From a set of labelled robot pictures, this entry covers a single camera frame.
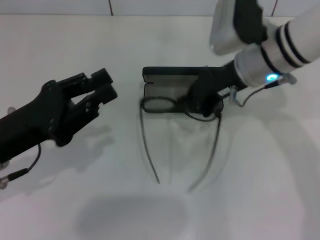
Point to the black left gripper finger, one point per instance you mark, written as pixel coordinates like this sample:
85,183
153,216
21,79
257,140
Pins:
100,77

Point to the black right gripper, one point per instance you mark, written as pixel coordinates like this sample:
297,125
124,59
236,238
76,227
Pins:
212,82

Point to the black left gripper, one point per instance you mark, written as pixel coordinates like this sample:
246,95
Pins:
32,122

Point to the black thin-framed glasses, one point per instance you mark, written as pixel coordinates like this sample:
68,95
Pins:
144,104

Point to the black glasses case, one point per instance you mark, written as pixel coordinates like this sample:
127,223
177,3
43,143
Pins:
170,72

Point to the silver right connector stub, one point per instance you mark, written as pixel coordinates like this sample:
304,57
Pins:
233,96

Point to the silver connector stub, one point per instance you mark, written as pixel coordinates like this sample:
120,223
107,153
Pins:
11,110
233,96

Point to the silver left connector stub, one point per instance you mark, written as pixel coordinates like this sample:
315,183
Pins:
11,110

